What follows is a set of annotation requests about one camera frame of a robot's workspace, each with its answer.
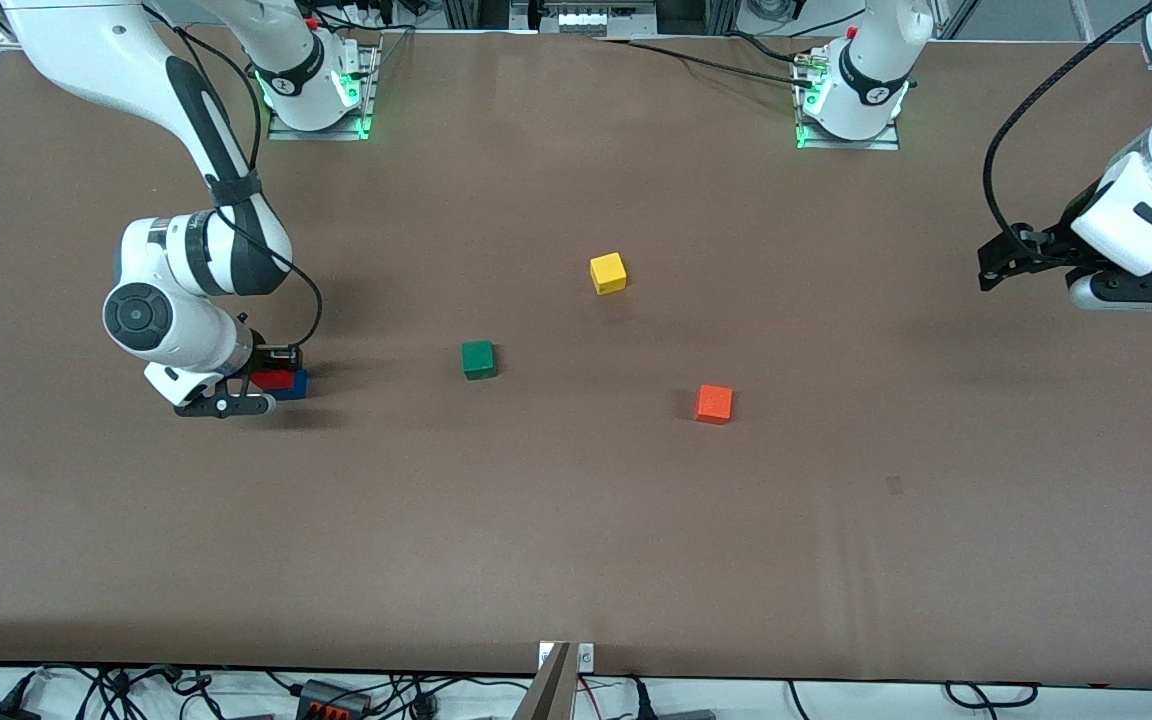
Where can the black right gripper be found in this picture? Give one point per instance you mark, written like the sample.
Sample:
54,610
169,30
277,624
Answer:
267,359

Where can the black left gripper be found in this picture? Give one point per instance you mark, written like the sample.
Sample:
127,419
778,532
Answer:
1054,247

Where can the red wooden block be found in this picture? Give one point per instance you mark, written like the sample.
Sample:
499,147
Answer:
273,380

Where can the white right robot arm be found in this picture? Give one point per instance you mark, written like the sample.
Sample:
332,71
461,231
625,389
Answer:
86,50

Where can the blue wooden block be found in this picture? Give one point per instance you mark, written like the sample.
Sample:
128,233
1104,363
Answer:
298,386

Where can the green wooden block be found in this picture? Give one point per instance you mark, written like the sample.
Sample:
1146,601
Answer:
478,360

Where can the orange wooden block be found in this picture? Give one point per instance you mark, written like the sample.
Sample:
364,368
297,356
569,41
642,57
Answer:
713,404

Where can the yellow wooden block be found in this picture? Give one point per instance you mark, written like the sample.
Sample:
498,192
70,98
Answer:
608,273

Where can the black box orange connectors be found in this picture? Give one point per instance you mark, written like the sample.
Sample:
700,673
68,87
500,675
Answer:
321,693

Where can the grey equipment with connectors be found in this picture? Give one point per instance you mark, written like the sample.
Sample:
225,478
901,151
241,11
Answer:
586,20

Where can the black power plug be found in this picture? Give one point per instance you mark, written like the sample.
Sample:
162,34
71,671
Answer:
641,700

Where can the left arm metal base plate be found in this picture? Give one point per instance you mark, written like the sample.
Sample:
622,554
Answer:
856,144

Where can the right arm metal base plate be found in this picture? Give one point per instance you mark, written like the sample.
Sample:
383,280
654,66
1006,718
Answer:
316,134

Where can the white bracket plate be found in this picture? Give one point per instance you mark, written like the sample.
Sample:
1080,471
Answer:
586,657

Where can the grey metal post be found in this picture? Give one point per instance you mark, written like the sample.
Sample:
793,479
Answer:
548,695

